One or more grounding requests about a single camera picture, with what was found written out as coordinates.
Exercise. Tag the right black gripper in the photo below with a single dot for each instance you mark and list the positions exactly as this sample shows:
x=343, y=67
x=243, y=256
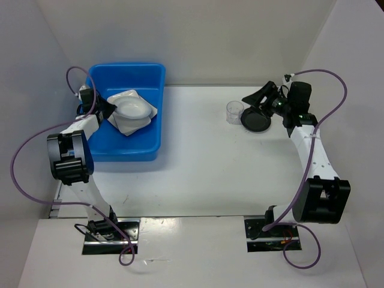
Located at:
x=255, y=99

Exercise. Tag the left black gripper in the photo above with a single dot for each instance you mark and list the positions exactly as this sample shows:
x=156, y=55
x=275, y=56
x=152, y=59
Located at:
x=110, y=108

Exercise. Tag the rectangular white plate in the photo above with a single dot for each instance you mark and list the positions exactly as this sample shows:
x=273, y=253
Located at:
x=128, y=93

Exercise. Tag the square white black-rimmed plate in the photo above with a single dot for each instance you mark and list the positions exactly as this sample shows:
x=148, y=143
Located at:
x=129, y=126

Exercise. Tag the round white bowl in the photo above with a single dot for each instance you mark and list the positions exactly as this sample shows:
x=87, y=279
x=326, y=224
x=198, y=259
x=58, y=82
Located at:
x=132, y=108

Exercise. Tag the round black plate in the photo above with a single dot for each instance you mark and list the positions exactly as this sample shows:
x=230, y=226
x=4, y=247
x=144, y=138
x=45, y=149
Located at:
x=256, y=121

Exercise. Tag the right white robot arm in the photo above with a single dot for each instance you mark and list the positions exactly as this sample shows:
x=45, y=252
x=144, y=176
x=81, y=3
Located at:
x=322, y=195

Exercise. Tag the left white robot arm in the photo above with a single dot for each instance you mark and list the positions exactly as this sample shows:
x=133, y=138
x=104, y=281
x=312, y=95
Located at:
x=71, y=162

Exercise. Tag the clear plastic cup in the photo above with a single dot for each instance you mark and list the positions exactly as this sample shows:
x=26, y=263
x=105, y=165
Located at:
x=234, y=111

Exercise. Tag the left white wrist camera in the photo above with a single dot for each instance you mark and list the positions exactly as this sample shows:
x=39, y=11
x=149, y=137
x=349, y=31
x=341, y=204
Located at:
x=82, y=90

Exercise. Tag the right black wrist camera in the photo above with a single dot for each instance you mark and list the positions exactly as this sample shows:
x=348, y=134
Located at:
x=287, y=79

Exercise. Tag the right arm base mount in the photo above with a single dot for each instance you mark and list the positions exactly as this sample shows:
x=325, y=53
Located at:
x=273, y=240

